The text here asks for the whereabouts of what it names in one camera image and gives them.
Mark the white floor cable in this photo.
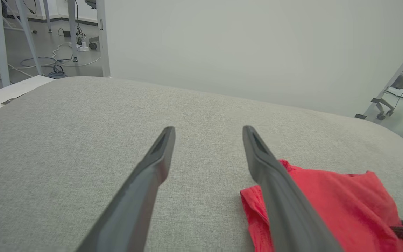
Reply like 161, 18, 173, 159
7, 42, 102, 78

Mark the white power strip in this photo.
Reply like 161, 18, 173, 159
69, 41, 89, 52

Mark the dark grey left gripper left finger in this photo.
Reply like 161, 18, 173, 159
76, 126, 176, 252

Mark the blue coiled cable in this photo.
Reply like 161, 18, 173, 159
20, 56, 69, 79

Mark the grey office chair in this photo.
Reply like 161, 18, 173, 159
371, 97, 395, 121

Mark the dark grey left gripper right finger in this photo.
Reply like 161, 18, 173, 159
242, 125, 344, 252

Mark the red and white garment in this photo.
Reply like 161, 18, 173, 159
240, 159, 403, 252

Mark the white partition panel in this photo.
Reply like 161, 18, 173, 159
97, 0, 403, 118

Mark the grey metal table leg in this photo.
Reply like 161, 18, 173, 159
43, 0, 52, 34
67, 0, 79, 63

